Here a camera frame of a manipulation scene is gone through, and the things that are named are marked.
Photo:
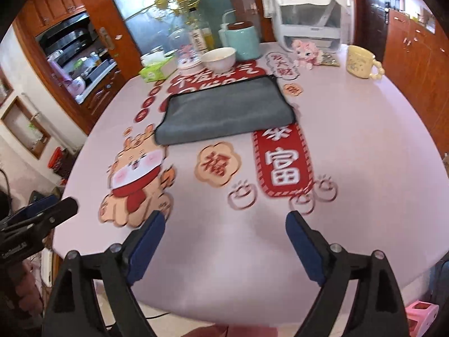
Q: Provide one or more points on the clear glass dome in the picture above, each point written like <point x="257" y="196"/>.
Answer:
<point x="179" y="44"/>

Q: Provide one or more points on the white ceramic bowl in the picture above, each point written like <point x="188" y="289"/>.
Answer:
<point x="218" y="59"/>

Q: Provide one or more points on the teal kettle with brown lid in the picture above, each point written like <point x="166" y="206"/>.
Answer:
<point x="242" y="42"/>

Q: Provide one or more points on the pink plush toy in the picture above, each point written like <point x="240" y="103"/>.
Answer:
<point x="306" y="53"/>

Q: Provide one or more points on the pink plastic stool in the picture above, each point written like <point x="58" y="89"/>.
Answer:
<point x="421" y="317"/>

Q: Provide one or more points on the glass bottle with label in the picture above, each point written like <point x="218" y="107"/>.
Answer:
<point x="198" y="33"/>

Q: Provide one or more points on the grey towel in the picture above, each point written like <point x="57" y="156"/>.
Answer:
<point x="224" y="110"/>

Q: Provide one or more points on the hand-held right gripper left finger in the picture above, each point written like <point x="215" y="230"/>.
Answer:
<point x="144" y="245"/>

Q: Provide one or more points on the white storage box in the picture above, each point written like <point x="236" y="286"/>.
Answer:
<point x="305" y="10"/>

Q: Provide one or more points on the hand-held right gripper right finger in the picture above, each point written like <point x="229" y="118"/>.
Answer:
<point x="306" y="242"/>

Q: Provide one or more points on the wooden cabinet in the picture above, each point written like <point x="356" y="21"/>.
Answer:
<point x="414" y="52"/>

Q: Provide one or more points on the small patterned packet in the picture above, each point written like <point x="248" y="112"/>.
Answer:
<point x="330" y="59"/>

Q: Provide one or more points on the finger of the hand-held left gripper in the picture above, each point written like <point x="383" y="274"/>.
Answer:
<point x="52" y="214"/>

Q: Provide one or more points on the small white printed bowl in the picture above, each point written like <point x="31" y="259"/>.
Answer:
<point x="189" y="64"/>

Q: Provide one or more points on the green tissue box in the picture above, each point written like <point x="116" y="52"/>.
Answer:
<point x="158" y="68"/>

